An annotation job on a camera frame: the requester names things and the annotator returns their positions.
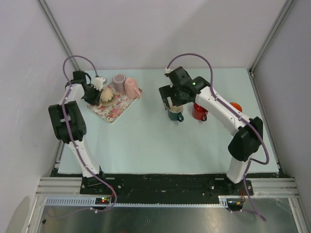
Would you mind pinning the aluminium corner post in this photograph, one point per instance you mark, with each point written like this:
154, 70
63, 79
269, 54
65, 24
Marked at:
54, 26
280, 19

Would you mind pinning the orange mug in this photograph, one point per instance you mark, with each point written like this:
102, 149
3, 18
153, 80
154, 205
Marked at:
236, 106

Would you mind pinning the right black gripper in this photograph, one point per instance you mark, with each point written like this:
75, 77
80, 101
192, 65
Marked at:
166, 91

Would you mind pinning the left aluminium corner post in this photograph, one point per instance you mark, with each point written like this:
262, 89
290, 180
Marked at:
54, 26

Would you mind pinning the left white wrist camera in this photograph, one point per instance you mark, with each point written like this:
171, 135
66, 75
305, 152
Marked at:
99, 82

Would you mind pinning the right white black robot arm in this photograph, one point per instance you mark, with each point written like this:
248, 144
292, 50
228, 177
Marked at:
247, 132

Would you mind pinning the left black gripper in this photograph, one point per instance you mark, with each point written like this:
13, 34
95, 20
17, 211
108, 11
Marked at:
96, 100

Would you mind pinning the purple mug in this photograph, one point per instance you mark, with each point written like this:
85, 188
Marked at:
118, 82

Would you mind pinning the pink mug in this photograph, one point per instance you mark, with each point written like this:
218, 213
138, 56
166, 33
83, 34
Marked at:
131, 88

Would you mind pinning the cream beige mug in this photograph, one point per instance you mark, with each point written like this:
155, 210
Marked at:
106, 97

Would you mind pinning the red mug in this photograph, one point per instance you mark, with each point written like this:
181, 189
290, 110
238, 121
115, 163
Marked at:
199, 113

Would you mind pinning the right aluminium corner post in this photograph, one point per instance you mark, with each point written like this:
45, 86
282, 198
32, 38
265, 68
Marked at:
280, 19

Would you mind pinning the white slotted cable duct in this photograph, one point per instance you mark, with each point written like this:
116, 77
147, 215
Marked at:
95, 201

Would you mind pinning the aluminium frame rail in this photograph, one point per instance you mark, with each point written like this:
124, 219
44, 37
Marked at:
59, 186

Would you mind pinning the green mug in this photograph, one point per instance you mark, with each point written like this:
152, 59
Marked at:
175, 113

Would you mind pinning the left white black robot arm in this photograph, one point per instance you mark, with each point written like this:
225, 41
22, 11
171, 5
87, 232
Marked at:
69, 125

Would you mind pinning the floral serving tray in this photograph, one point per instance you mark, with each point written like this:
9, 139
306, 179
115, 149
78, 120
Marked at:
112, 110

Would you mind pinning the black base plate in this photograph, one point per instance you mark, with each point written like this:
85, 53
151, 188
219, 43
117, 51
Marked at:
166, 189

